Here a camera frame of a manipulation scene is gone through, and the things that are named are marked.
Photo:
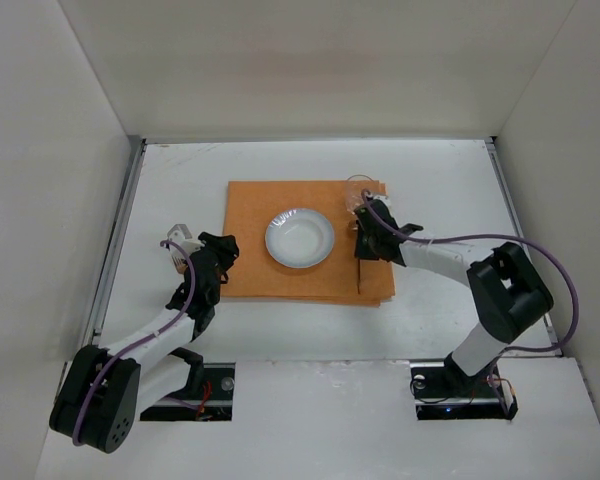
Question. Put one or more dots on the copper spoon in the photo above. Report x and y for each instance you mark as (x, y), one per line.
(355, 231)

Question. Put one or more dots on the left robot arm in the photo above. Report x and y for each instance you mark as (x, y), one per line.
(96, 404)

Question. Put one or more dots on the aluminium frame rail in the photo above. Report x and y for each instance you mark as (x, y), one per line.
(490, 143)
(97, 311)

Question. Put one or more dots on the clear plastic cup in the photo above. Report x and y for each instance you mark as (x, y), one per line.
(354, 187)

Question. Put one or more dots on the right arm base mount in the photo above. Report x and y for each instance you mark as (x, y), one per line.
(441, 395)

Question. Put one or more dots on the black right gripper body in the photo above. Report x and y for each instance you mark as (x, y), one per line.
(366, 245)

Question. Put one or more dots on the right aluminium frame rail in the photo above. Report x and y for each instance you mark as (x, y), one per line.
(490, 143)

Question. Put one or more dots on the left aluminium frame rail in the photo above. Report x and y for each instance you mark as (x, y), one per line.
(97, 311)

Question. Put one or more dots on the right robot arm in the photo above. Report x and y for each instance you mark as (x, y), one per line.
(508, 293)

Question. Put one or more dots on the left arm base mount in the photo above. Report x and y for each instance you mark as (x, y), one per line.
(184, 387)

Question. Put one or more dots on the white ceramic plate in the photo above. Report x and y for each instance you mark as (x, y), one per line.
(299, 238)

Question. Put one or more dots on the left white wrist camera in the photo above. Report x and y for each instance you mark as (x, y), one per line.
(182, 236)

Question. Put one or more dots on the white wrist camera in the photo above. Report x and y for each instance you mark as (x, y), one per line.
(381, 198)
(182, 236)

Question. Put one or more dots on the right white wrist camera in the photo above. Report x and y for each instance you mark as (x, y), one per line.
(381, 198)

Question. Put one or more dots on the orange cloth placemat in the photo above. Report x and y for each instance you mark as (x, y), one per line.
(251, 205)

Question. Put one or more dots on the copper fork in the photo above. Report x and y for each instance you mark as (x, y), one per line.
(180, 265)

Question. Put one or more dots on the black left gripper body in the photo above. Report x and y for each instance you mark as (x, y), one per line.
(219, 248)

